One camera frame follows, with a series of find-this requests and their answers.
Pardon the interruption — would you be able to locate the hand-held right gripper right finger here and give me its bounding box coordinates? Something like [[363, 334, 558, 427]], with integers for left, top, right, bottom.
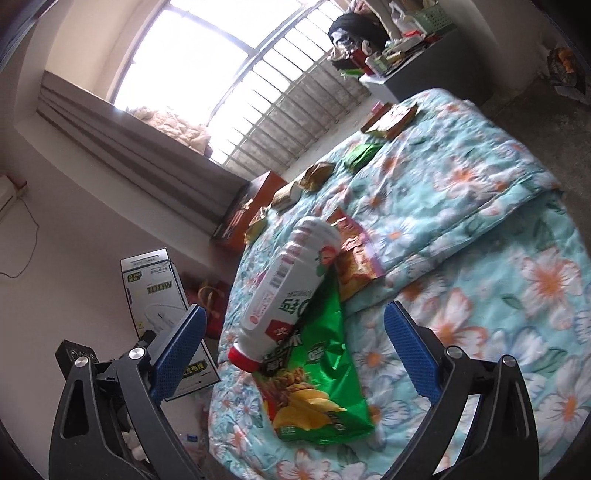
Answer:
[[383, 301, 542, 480]]

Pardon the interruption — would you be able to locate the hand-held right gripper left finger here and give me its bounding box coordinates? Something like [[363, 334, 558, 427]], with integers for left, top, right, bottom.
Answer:
[[48, 304, 207, 480]]

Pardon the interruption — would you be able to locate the grey and white box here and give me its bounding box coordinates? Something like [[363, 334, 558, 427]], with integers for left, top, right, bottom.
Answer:
[[120, 249, 221, 400]]

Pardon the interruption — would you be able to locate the green chip bag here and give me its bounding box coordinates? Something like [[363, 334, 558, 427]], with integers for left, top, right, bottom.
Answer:
[[252, 265, 377, 446]]

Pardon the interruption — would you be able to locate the white bottle with red cap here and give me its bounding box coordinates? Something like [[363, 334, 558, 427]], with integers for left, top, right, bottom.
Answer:
[[228, 217, 342, 372]]

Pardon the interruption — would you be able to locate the person's left hand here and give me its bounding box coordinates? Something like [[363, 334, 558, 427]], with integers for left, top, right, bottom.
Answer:
[[121, 408, 148, 463]]

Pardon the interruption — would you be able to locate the red snack packet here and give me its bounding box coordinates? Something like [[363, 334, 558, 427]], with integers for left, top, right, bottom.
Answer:
[[336, 251, 370, 303]]

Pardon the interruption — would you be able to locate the pink snack packet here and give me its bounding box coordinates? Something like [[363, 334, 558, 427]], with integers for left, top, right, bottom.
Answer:
[[329, 207, 385, 282]]

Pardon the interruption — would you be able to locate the brown snack packet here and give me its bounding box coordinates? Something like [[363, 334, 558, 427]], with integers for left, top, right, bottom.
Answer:
[[300, 162, 336, 191], [272, 181, 301, 212], [248, 208, 269, 241]]

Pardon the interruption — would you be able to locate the wooden cabinet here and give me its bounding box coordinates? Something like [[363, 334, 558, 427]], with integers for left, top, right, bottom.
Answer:
[[212, 171, 291, 252]]

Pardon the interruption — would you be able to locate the floral quilt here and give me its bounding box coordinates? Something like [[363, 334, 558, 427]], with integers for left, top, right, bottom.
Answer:
[[205, 88, 591, 480]]

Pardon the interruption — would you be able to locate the grey curtain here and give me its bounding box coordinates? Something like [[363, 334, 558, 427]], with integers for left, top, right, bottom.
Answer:
[[37, 71, 250, 236]]

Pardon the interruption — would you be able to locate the small green snack packet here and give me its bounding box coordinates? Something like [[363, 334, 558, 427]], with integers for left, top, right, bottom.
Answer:
[[344, 142, 384, 172]]

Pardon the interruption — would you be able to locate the beige fluffy blanket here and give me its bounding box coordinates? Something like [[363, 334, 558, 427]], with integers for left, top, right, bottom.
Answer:
[[127, 106, 213, 155]]

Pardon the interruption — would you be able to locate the orange and green snack packet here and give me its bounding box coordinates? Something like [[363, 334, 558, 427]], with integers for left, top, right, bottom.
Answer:
[[362, 104, 419, 140]]

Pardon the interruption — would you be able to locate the grey cabinet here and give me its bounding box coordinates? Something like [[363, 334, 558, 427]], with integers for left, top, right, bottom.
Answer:
[[360, 28, 495, 104]]

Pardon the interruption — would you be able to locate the balcony railing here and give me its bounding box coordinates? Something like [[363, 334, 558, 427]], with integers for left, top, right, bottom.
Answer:
[[208, 0, 370, 171]]

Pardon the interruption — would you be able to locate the dark snack bag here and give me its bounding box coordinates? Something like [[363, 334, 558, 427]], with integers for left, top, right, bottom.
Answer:
[[547, 46, 579, 86]]

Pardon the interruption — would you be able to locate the black bag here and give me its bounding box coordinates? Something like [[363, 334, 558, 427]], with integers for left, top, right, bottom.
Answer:
[[329, 13, 384, 51]]

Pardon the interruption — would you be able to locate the white plastic bag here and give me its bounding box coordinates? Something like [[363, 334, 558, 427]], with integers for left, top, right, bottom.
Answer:
[[390, 0, 416, 35]]

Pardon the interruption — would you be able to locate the green plastic basket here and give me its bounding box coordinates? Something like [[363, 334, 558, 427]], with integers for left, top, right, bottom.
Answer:
[[413, 0, 458, 33]]

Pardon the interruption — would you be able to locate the red bag with yellow handles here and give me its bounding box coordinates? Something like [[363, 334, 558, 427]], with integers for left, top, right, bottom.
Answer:
[[182, 272, 232, 340]]

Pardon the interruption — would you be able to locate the thin wall cable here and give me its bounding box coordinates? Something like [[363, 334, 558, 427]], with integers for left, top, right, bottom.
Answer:
[[0, 185, 41, 278]]

